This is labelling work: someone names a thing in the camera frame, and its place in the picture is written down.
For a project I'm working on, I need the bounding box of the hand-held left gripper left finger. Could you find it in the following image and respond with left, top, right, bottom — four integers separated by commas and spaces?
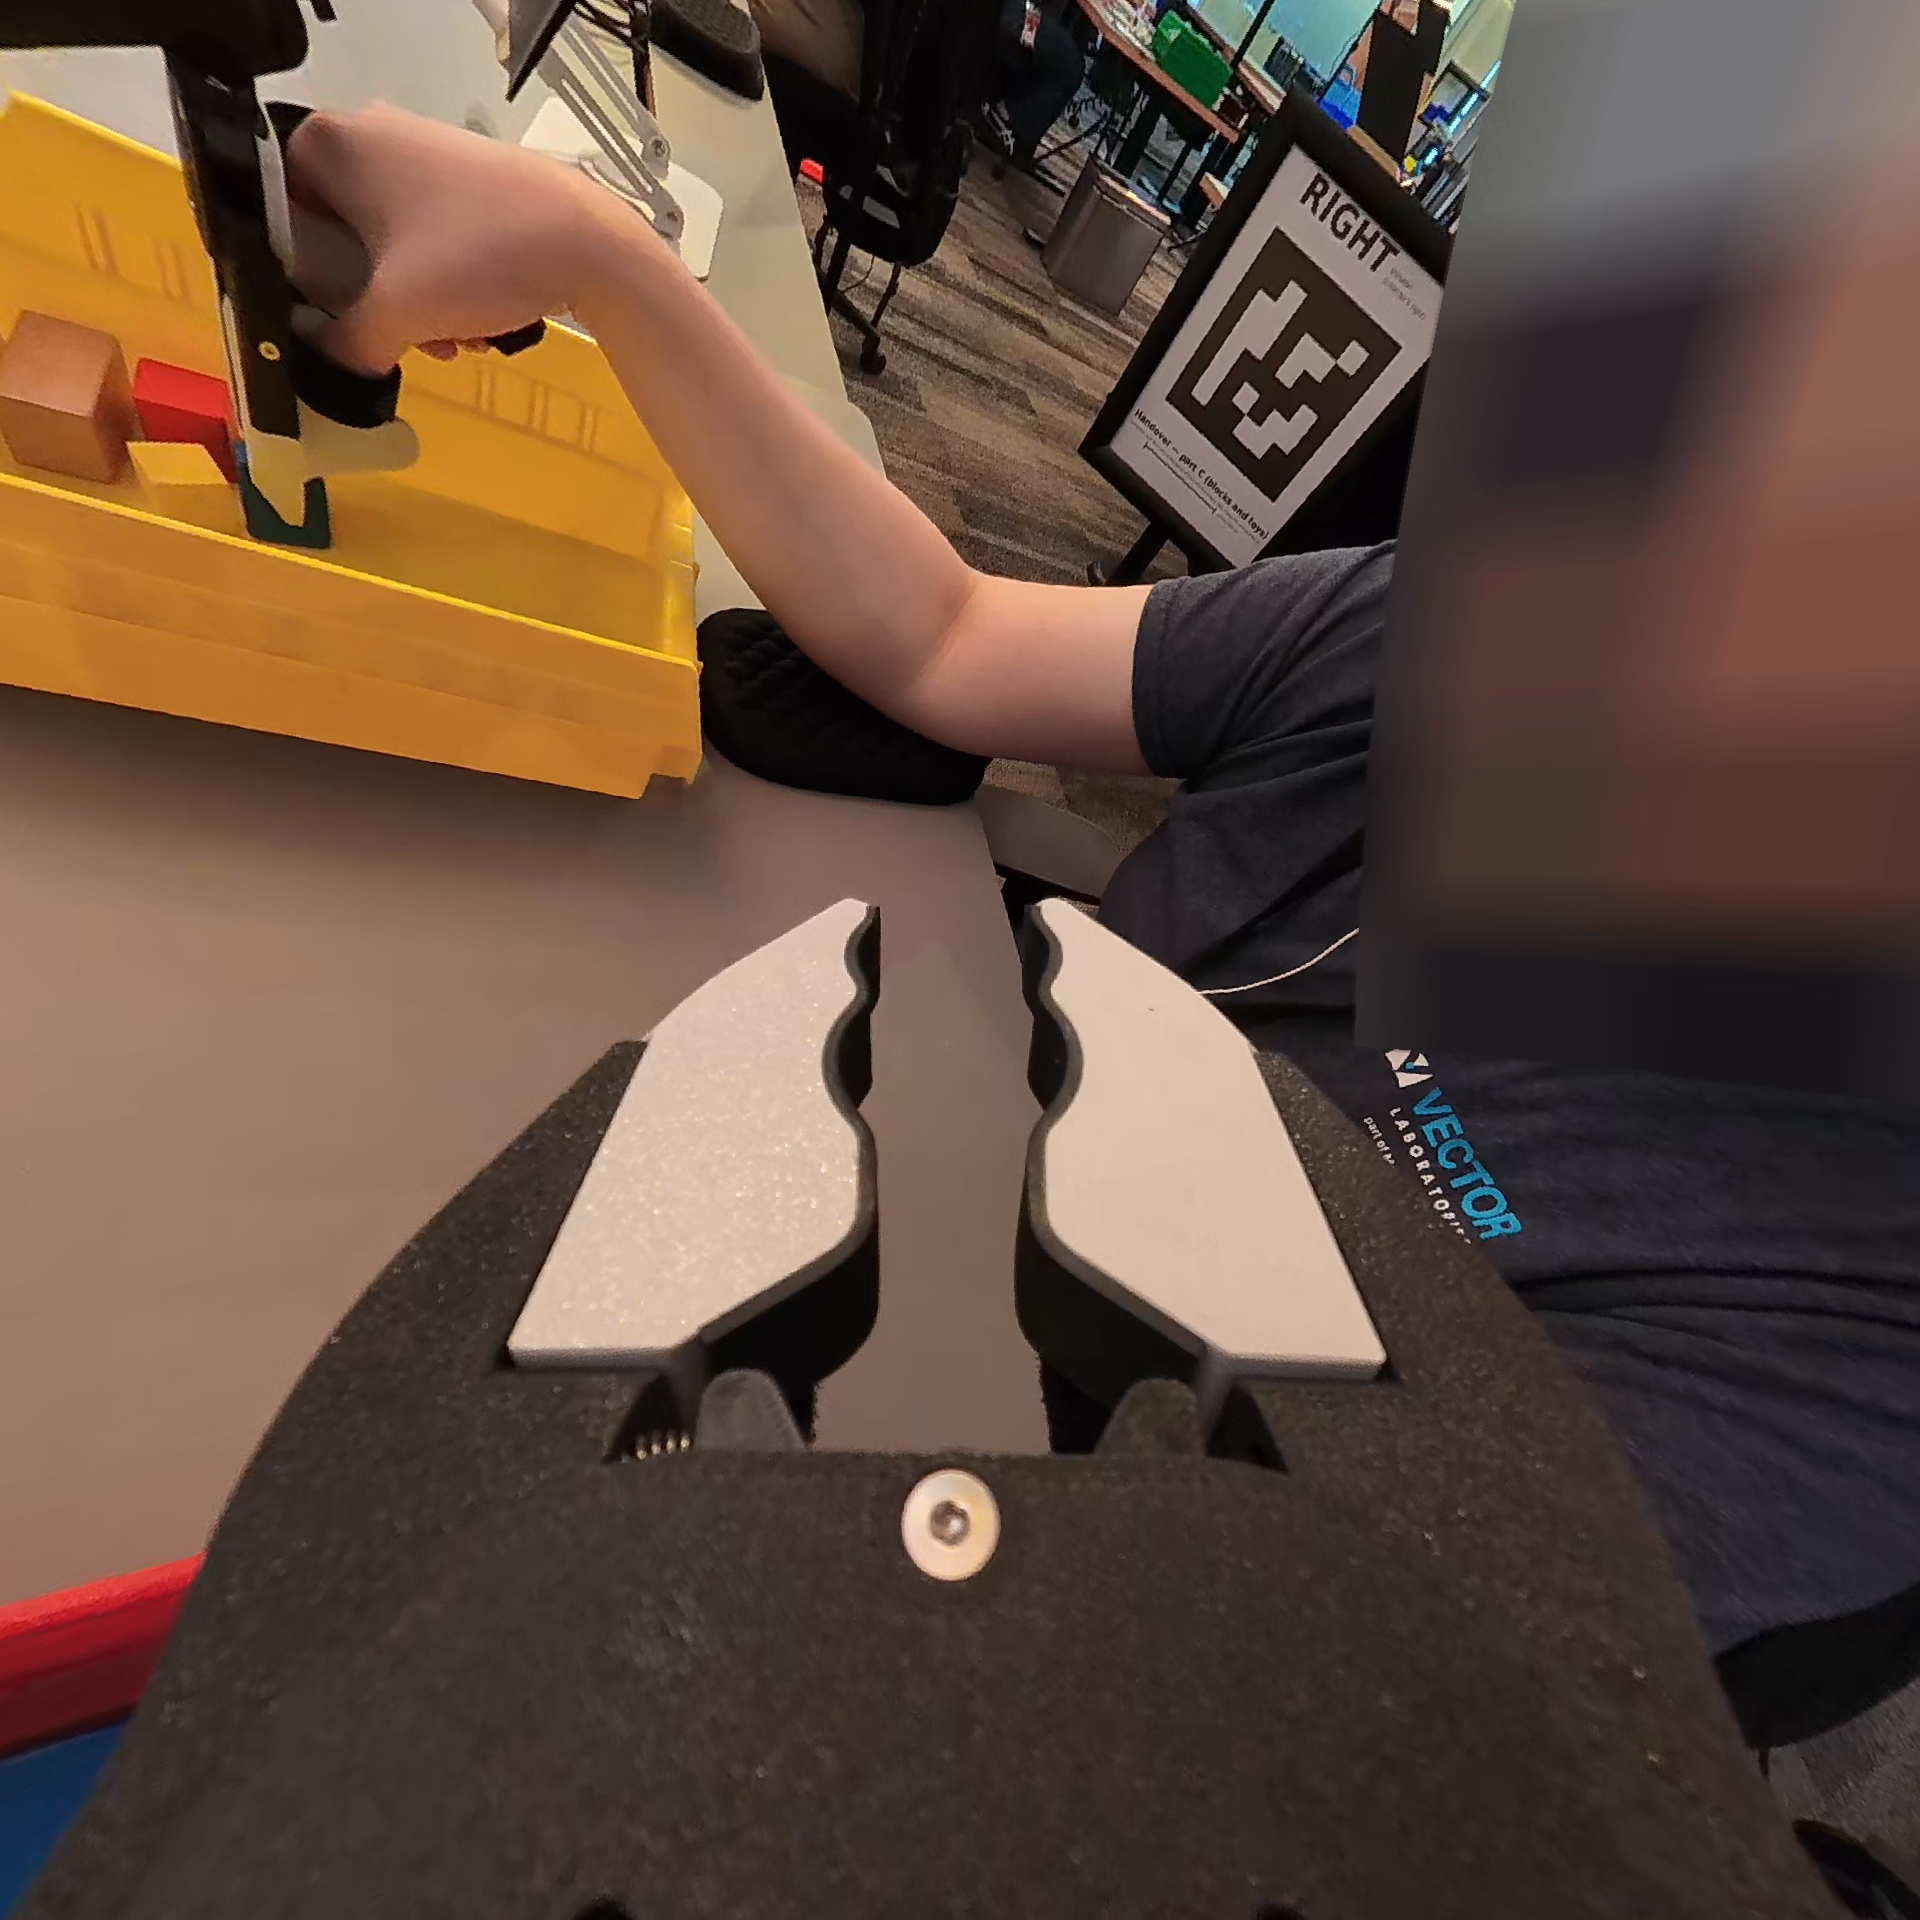
508, 900, 885, 1374

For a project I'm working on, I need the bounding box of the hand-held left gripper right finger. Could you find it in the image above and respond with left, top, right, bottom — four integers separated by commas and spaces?
1017, 897, 1389, 1382

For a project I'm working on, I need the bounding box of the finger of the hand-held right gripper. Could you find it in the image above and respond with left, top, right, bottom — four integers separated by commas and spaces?
229, 422, 312, 530
300, 417, 424, 482

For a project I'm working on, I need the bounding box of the yellow wooden cube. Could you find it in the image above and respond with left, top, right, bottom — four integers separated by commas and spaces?
124, 438, 247, 530

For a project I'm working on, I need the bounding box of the red wooden cube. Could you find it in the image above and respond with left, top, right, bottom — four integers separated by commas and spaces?
130, 356, 244, 453

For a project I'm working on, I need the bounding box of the yellow plastic bin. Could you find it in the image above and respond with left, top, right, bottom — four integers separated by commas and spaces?
0, 89, 705, 803

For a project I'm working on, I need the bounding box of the tan wooden block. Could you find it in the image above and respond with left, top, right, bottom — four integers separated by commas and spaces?
0, 308, 138, 486

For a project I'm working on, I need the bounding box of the red plastic bin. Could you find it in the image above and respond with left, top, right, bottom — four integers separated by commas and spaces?
0, 1549, 208, 1761

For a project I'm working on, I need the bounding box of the person's right forearm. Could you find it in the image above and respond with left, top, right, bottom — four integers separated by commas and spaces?
566, 181, 1160, 778

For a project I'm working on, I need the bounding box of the person's right hand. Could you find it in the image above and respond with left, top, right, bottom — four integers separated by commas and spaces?
281, 100, 607, 379

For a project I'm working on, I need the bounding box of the black tilted board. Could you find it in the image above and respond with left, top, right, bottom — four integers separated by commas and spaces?
497, 0, 584, 103

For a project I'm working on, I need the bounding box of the black wrist rest pad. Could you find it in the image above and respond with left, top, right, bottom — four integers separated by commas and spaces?
695, 605, 994, 809

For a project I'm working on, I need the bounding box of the person's dark navy shirt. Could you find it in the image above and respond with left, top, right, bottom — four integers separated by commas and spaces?
1100, 540, 1920, 1920

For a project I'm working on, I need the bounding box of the black office chair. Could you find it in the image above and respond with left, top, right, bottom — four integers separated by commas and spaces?
807, 0, 1004, 379

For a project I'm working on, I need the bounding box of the grey trash can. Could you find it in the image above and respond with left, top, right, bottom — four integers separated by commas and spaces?
1042, 163, 1175, 321

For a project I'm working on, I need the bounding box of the framed marker sign stand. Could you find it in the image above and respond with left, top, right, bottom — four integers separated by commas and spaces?
1077, 87, 1453, 589

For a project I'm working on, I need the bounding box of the green storage bin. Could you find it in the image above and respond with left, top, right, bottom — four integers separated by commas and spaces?
1151, 4, 1250, 81

